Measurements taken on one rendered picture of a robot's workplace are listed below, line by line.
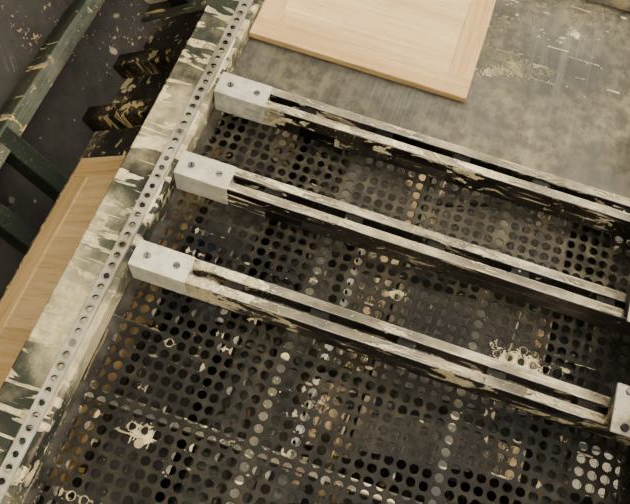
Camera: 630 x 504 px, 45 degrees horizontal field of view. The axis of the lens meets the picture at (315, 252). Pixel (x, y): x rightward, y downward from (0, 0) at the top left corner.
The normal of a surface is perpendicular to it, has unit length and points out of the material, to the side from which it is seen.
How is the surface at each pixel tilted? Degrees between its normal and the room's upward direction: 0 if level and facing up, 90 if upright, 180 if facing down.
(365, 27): 57
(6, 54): 0
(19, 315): 90
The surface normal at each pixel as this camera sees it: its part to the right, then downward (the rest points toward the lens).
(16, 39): 0.83, 0.02
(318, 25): 0.06, -0.44
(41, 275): -0.47, -0.54
